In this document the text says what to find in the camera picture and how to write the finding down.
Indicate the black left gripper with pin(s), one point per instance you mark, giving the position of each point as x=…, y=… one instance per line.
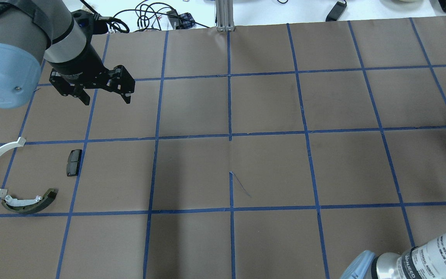
x=79, y=63

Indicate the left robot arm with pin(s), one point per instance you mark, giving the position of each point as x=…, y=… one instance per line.
x=34, y=31

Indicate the dark brake pad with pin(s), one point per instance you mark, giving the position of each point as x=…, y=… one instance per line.
x=74, y=162

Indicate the olive curved brake shoe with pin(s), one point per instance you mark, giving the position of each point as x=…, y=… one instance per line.
x=30, y=206

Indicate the black power adapter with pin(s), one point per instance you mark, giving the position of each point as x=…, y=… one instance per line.
x=337, y=10

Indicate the aluminium frame post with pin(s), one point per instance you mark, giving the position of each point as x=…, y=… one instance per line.
x=224, y=15

